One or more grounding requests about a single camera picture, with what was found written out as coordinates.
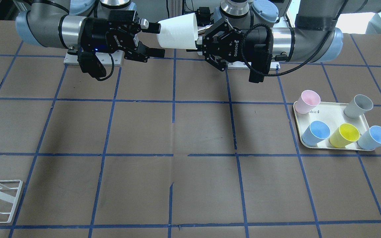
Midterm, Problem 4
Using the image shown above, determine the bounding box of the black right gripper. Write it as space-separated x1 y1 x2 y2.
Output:
78 10 165 62

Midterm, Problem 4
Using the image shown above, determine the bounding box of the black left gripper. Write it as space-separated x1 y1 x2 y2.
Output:
186 18 274 72

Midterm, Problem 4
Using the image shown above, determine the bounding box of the cream white plastic cup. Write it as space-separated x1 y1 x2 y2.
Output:
157 13 198 50

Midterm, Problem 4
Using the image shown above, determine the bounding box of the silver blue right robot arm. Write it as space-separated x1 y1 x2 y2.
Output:
16 0 165 63

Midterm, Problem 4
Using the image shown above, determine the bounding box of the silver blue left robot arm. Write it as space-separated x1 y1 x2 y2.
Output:
196 0 381 76

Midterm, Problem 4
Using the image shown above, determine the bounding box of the pink plastic cup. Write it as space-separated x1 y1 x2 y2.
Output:
294 90 321 114

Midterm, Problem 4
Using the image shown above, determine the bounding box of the light blue cup near pink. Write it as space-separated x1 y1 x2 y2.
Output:
301 121 330 146

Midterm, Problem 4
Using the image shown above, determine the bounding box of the grey plastic cup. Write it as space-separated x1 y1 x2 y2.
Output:
343 94 374 118

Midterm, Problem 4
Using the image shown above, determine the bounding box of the yellow plastic cup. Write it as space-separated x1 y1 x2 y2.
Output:
329 123 361 148

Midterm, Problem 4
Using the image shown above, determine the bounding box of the light blue cup near grey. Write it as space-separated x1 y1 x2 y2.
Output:
357 125 381 150

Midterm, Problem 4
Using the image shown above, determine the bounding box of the beige plastic tray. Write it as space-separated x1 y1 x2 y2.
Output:
292 101 374 151

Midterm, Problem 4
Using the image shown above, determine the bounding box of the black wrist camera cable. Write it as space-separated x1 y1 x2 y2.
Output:
240 23 350 84

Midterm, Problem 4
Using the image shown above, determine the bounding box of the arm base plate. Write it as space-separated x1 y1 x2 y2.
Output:
226 59 280 71
63 50 125 66

